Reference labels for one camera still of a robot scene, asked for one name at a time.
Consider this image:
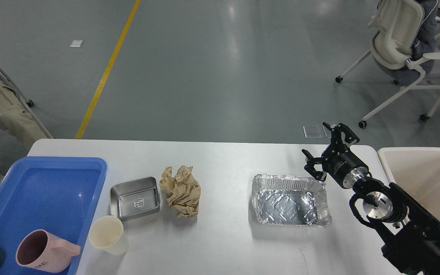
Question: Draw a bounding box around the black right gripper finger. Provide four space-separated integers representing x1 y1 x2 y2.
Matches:
322 122 360 151
302 149 327 181

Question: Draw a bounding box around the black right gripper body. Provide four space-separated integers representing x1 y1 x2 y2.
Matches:
322 146 369 189

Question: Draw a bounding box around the brown paper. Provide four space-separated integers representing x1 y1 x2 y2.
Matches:
159 165 201 218

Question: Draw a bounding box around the small stainless steel tray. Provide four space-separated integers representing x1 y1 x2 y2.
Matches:
109 176 161 221

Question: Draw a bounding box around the pink mug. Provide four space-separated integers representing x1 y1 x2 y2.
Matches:
15 229 81 273

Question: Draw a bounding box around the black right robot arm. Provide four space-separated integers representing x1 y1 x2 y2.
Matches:
302 122 440 275

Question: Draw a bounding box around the aluminium foil container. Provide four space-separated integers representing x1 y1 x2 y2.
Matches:
251 174 332 228

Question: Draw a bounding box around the beige plastic bin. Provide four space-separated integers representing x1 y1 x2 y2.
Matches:
377 147 440 221

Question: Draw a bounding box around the seated person in jeans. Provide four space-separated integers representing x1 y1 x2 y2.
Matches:
393 0 439 86

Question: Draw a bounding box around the white office chair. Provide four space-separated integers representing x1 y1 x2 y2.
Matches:
335 0 440 129

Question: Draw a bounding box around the white paper cup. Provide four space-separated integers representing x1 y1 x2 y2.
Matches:
88 215 129 256

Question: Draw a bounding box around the blue plastic tray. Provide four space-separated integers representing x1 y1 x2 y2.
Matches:
0 157 107 275

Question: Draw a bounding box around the person in black shirt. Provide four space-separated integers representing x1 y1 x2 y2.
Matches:
0 34 49 153

